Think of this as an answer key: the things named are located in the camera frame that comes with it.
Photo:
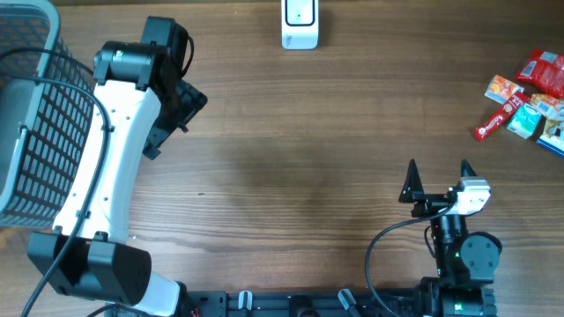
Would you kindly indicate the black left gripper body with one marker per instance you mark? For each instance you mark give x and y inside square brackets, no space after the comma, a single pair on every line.
[178,112]

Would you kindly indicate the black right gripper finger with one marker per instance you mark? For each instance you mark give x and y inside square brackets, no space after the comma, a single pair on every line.
[466,170]
[412,190]

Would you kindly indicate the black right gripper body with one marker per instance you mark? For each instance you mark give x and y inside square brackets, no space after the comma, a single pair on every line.
[430,204]

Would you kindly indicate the red stick sachet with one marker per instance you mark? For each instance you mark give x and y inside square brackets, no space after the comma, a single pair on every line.
[502,114]

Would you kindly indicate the teal small box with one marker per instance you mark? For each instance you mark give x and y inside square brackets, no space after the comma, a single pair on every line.
[524,121]

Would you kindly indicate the orange small box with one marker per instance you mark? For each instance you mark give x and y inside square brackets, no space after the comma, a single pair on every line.
[548,106]
[501,89]

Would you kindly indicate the white cream snack bag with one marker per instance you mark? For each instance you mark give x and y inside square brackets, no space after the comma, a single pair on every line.
[552,137]

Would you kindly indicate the red candy bag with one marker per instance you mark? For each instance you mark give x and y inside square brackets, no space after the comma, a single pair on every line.
[544,70]

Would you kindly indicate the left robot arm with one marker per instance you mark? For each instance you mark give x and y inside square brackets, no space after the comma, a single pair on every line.
[141,99]

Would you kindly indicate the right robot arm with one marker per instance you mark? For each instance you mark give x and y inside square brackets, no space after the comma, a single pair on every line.
[465,261]

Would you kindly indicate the white barcode scanner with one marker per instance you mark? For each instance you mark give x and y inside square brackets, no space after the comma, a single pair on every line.
[299,24]

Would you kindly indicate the grey plastic mesh basket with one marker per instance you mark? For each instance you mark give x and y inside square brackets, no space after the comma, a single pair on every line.
[44,119]

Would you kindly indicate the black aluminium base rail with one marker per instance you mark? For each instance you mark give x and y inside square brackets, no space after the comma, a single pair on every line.
[392,302]

